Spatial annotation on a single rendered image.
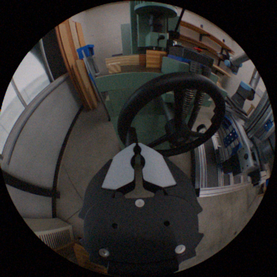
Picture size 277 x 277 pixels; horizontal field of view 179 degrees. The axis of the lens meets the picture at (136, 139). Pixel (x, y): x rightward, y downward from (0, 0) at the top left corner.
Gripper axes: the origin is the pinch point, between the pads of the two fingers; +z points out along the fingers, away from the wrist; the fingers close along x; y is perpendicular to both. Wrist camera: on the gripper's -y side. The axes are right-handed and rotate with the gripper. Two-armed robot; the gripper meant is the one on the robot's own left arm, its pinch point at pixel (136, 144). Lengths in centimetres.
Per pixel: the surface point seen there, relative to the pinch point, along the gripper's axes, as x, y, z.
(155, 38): 9.0, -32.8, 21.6
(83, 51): -50, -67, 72
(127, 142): -1.6, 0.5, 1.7
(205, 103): 22.8, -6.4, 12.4
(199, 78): 9.5, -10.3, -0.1
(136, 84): 1.0, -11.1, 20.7
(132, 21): 1, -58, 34
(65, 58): -101, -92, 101
